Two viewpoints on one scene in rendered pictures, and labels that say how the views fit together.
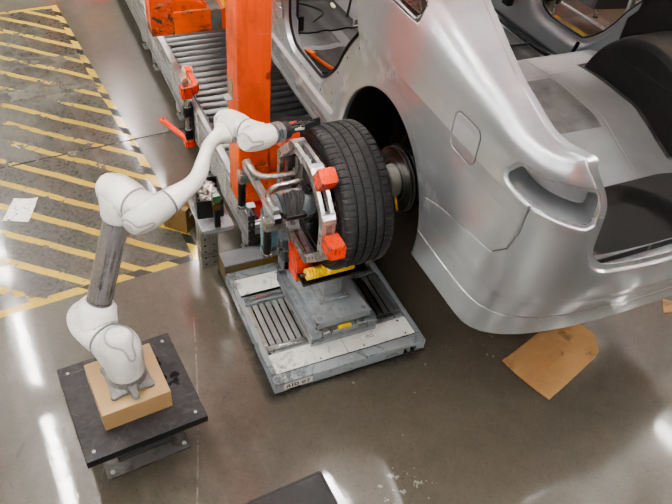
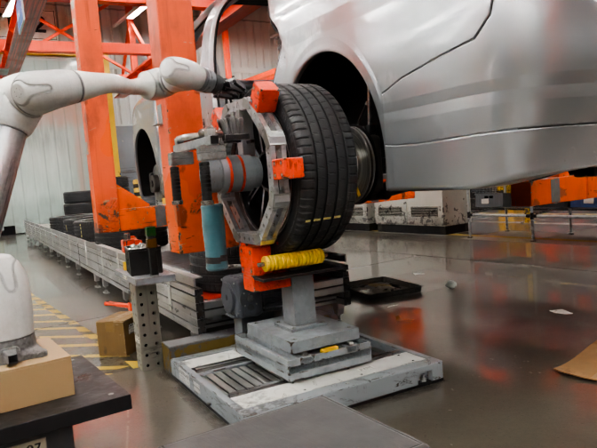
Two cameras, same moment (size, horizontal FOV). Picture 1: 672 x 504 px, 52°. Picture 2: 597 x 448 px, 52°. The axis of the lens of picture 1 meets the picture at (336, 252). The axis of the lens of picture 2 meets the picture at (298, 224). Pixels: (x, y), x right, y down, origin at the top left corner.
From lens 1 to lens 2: 1.97 m
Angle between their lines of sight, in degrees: 38
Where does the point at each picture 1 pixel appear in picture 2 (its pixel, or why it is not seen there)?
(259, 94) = (189, 109)
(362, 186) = (308, 103)
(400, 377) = (423, 403)
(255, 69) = not seen: hidden behind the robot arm
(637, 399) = not seen: outside the picture
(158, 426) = (46, 411)
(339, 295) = (315, 324)
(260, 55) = not seen: hidden behind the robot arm
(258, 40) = (182, 48)
